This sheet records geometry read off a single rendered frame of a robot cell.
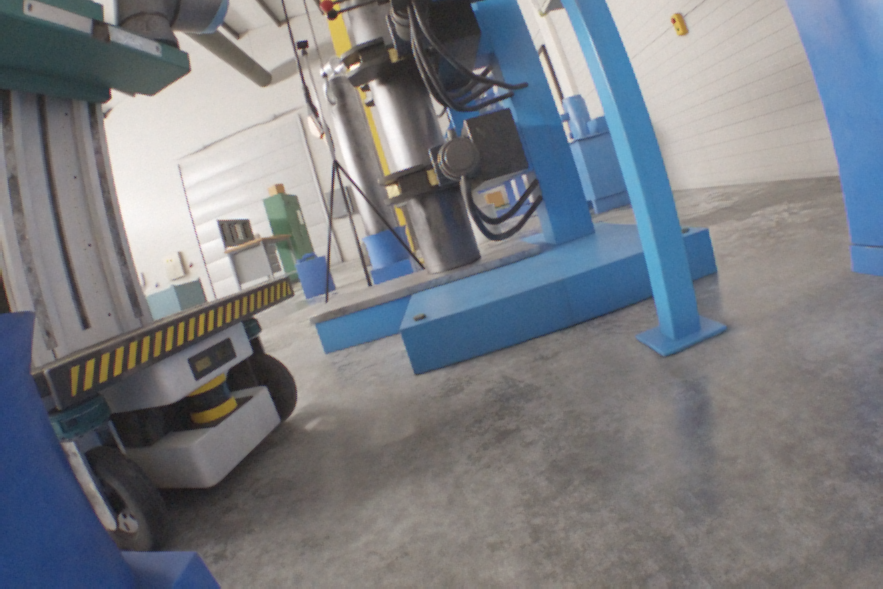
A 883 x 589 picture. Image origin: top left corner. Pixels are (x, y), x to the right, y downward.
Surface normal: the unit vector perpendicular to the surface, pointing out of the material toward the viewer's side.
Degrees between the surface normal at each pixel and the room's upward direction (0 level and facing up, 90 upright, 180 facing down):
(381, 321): 90
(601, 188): 90
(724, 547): 0
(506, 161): 90
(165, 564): 0
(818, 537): 0
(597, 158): 90
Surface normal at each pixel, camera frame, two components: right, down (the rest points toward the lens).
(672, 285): 0.00, 0.09
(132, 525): -0.21, 0.07
